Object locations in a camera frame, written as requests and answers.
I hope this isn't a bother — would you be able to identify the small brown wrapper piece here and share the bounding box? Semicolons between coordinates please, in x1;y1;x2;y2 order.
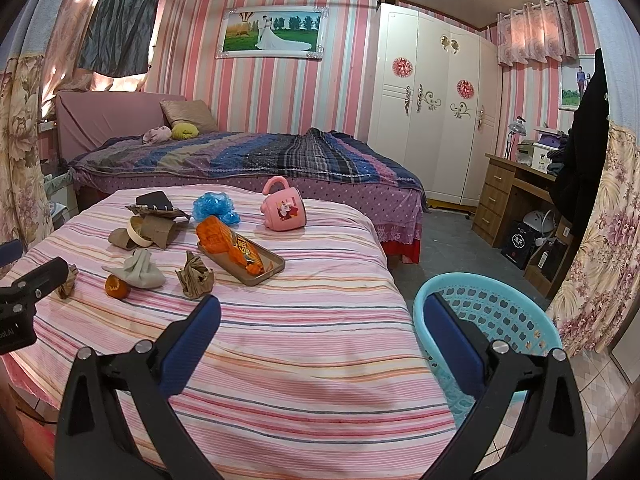
56;264;78;300

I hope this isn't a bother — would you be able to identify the beige face mask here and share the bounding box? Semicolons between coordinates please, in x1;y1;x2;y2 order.
102;248;166;289

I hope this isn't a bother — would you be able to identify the small brown cardboard tube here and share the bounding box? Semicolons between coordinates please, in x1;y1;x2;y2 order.
108;228;137;250

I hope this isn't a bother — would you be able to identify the orange snack bag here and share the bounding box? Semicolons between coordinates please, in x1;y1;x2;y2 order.
196;217;265;276

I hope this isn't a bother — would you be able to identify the blue plastic bag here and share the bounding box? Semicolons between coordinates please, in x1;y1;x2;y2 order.
192;192;241;226

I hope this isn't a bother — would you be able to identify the dark patterned snack wrapper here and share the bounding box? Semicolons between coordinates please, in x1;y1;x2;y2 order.
127;204;191;220

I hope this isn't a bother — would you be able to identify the blue plastic trash basket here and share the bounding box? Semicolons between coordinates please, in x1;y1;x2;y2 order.
412;272;562;427

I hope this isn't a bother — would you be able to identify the floral curtain left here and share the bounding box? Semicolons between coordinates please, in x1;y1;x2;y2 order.
1;54;53;247

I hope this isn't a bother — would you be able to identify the floral curtain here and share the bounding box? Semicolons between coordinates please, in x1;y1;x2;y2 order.
547;122;640;356
1;54;53;247

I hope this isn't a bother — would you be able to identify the floral curtain right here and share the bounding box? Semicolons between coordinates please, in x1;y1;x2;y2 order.
547;122;640;356

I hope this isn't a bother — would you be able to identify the black smartphone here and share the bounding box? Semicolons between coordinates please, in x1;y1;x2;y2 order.
136;191;174;211

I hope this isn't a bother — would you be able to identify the black box under desk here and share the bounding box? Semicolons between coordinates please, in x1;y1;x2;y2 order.
501;221;540;270

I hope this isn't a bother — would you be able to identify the pink striped bed cover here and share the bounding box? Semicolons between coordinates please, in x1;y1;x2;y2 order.
4;188;456;479

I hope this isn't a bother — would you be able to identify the purple bed with blanket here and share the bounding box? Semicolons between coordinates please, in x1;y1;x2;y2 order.
55;91;426;263

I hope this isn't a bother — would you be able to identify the brown phone case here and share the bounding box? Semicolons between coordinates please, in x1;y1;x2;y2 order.
198;234;285;286

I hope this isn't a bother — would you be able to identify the pink plush toy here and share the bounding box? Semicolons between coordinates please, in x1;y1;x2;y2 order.
142;126;172;144

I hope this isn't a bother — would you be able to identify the wooden desk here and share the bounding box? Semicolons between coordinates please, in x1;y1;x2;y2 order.
472;155;577;299

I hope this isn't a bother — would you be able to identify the yellow plush toy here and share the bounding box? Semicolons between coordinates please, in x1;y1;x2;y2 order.
171;122;200;140

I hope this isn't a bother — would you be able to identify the pink cartoon mug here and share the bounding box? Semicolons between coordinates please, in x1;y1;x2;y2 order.
260;176;307;232

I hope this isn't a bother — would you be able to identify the brown pillow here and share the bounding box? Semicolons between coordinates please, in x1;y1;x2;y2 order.
160;100;218;133

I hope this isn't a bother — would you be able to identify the black hanging coat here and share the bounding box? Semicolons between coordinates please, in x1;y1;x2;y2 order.
550;49;610;244

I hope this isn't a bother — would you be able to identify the dark window cloth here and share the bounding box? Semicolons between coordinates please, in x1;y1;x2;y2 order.
77;0;160;78

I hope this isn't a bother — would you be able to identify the white printer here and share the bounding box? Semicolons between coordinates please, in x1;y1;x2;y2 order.
532;128;566;172

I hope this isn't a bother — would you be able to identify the desk lamp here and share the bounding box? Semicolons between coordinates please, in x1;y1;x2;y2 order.
504;116;527;160

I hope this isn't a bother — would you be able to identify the white wardrobe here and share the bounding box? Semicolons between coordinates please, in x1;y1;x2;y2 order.
368;4;502;208

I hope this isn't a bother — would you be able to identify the small framed photo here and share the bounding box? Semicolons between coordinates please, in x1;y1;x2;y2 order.
560;54;594;110

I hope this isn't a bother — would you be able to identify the framed wedding photo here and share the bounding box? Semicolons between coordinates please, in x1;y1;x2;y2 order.
216;6;329;61

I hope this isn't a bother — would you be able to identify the pink window curtain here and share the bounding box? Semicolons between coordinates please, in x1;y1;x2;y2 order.
497;0;578;67

